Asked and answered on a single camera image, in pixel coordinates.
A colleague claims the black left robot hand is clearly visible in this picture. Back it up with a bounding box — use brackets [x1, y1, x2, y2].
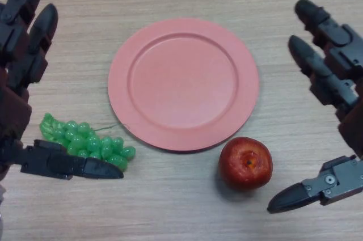
[0, 0, 125, 181]

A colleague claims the red apple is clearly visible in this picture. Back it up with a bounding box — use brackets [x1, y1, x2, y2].
[218, 136, 274, 191]

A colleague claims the pink round plate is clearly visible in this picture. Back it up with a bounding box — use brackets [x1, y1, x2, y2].
[107, 18, 260, 154]

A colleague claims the green grape bunch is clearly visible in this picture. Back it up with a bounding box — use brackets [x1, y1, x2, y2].
[39, 112, 136, 172]

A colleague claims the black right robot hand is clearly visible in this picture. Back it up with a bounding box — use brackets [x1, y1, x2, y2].
[267, 0, 363, 214]

